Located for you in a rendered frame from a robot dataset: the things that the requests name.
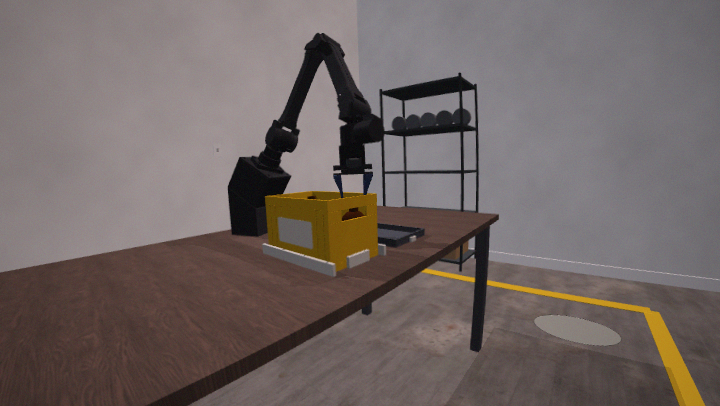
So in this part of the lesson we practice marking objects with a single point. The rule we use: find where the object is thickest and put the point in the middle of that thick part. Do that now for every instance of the yellow divided crate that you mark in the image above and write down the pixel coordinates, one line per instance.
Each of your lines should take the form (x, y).
(315, 228)

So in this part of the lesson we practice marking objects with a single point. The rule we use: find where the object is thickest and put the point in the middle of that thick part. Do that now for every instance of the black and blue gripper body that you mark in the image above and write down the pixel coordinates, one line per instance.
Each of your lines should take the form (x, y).
(350, 171)

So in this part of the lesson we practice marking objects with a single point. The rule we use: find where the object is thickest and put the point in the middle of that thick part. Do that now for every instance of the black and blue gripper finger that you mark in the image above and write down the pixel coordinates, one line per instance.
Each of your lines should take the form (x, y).
(339, 184)
(366, 182)

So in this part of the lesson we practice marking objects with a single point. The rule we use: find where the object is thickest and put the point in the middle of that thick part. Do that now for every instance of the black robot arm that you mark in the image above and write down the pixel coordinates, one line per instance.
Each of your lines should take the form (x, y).
(368, 127)

